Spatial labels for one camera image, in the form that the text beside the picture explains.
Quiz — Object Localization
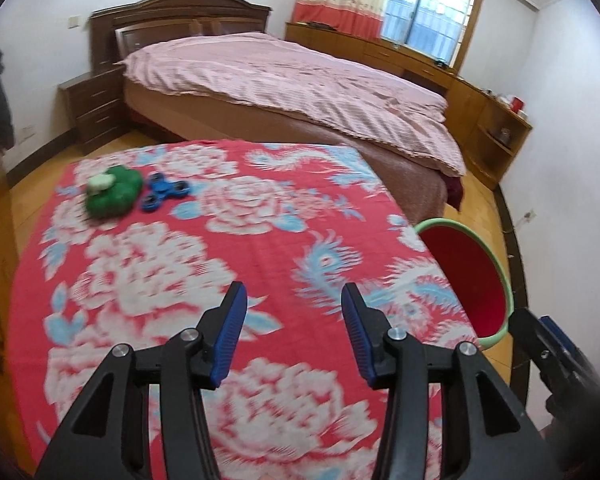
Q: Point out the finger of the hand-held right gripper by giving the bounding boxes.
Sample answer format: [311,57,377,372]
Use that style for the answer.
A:
[509,309,569,397]
[540,315,600,397]

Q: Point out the blue fidget spinner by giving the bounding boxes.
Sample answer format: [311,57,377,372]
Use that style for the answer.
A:
[140,172,193,212]

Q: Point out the dark wooden nightstand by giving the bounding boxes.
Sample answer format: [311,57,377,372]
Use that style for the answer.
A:
[58,67,128,153]

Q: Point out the red bin with green rim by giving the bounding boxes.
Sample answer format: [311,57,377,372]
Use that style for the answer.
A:
[414,218,515,352]

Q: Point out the dark wooden bed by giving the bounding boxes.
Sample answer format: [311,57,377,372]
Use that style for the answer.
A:
[89,0,468,211]

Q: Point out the long light wooden cabinet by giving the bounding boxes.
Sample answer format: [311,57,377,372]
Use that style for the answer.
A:
[285,21,533,191]

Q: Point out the red floral tablecloth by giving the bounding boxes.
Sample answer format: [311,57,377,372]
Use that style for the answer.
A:
[7,139,486,480]

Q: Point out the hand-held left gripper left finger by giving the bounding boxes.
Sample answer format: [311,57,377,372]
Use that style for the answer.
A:
[34,281,247,480]

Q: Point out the barred window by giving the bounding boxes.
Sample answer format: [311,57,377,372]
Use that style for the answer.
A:
[380,0,487,73]

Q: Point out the pink checked blanket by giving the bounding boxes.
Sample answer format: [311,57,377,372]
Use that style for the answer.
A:
[120,31,467,177]

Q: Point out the green pumpkin toy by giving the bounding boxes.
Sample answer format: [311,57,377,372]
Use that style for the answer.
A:
[84,165,143,220]

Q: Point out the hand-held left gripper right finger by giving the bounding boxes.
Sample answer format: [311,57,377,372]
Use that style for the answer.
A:
[341,282,563,480]

